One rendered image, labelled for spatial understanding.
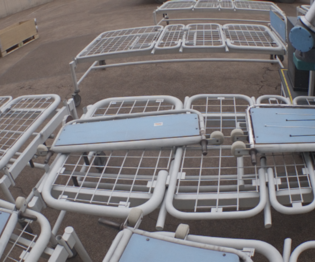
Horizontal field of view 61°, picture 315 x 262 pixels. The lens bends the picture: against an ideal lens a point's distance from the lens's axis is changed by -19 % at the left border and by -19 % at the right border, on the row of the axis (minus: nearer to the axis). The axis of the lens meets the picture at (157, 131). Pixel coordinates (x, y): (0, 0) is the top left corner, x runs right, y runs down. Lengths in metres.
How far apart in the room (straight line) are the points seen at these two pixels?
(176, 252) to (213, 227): 0.80
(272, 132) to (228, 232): 0.61
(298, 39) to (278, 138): 0.60
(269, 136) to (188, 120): 0.42
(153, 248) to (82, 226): 0.97
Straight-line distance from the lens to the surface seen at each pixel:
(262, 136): 1.32
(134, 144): 1.39
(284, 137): 1.32
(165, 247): 0.91
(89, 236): 1.76
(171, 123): 1.49
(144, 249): 0.91
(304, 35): 1.63
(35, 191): 1.40
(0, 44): 6.95
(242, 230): 1.67
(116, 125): 1.56
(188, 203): 1.23
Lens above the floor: 1.32
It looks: 33 degrees down
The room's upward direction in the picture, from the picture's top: 9 degrees counter-clockwise
